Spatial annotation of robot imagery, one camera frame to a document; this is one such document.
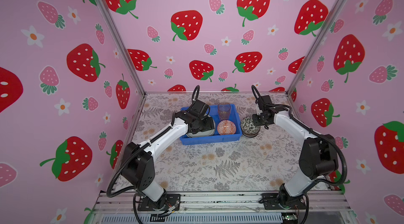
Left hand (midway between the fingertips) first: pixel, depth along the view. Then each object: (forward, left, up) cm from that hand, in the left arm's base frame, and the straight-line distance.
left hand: (210, 126), depth 84 cm
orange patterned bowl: (+7, -11, -13) cm, 18 cm away
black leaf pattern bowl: (+5, -24, -10) cm, 27 cm away
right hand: (+7, -28, -4) cm, 30 cm away
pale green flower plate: (+3, +4, -13) cm, 14 cm away
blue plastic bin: (+1, -5, -13) cm, 14 cm away
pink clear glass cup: (+17, -9, -8) cm, 21 cm away
